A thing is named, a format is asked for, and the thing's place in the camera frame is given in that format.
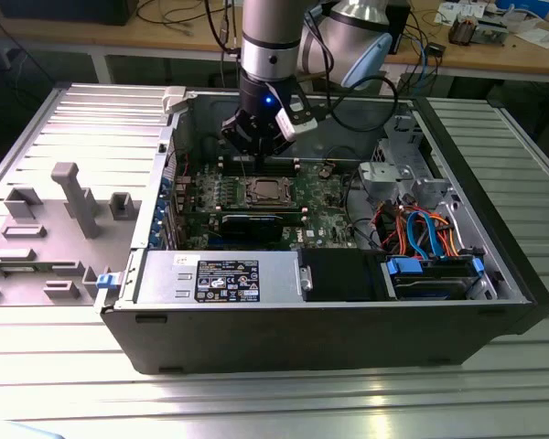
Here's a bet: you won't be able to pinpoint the metal socket cover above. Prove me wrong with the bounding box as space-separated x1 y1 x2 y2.
242 177 295 206

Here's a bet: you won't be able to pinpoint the black graphics card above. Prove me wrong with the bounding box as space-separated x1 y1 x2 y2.
182 206 304 246

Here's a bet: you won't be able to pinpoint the tall black box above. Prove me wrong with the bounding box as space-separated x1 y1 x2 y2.
386 0 413 56

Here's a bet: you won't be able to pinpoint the copper coil component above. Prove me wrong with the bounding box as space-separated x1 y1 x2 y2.
447 12 476 47

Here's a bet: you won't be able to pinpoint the hanging grey USB cable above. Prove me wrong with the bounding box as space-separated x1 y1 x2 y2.
219 0 242 88

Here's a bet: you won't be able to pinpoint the grey electronic device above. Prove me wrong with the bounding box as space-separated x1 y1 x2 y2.
473 13 509 47

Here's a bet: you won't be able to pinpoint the black camera cable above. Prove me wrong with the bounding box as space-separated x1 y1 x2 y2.
301 8 402 134

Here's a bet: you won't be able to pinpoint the black cable loop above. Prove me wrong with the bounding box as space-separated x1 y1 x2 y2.
342 169 383 251

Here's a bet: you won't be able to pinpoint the blue expansion slot clips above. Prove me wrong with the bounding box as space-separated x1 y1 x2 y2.
148 176 173 251

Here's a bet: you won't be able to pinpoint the white camera with black mount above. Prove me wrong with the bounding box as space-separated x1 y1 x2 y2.
273 94 320 142

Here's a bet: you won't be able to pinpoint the white QR code tag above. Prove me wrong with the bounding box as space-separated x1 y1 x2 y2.
382 68 402 95

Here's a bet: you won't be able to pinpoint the white paper sheets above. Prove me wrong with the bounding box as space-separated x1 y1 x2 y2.
514 25 549 50

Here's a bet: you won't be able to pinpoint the black power supply label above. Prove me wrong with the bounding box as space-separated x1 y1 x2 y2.
195 259 261 304

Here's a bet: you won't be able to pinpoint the blue hanging cable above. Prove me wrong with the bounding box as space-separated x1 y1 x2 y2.
411 36 440 88

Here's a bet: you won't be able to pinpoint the black RAM slot bank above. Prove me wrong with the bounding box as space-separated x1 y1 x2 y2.
219 154 303 178

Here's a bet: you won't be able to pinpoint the black PC case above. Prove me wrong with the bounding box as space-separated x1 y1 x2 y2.
93 84 549 377

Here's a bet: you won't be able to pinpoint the green motherboard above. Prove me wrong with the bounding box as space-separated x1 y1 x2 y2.
173 157 362 251

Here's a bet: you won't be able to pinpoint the grey parts rack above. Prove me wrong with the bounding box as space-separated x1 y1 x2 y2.
0 162 143 307

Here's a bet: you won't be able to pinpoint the blue data wire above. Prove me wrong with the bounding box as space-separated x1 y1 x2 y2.
405 212 445 261

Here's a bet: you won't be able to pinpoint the white plastic case latch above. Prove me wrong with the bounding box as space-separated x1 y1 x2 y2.
162 86 187 115

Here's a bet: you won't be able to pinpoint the red data wire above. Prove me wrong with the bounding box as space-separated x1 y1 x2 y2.
369 203 397 252

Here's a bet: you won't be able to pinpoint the orange power wire bundle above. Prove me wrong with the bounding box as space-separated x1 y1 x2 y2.
393 208 462 258

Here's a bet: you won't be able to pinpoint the silver CPU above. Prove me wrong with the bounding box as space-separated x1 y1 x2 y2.
254 181 281 200

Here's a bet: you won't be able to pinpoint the hard disk in blue carrier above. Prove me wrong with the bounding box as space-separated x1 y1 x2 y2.
383 255 486 301

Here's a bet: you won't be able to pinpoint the blue cardboard box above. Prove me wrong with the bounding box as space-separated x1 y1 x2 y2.
493 0 549 20

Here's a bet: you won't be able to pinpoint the silver power supply unit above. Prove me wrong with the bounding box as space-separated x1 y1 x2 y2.
135 250 301 305

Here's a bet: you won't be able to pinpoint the wooden workbench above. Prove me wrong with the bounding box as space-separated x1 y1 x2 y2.
0 0 549 84

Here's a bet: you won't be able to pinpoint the silver drive cage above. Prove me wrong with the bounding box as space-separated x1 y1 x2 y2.
361 113 502 301

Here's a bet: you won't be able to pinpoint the white printed cards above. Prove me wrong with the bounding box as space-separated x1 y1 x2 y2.
434 0 463 24

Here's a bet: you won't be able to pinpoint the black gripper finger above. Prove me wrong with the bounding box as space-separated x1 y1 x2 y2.
220 109 264 174
261 127 298 174

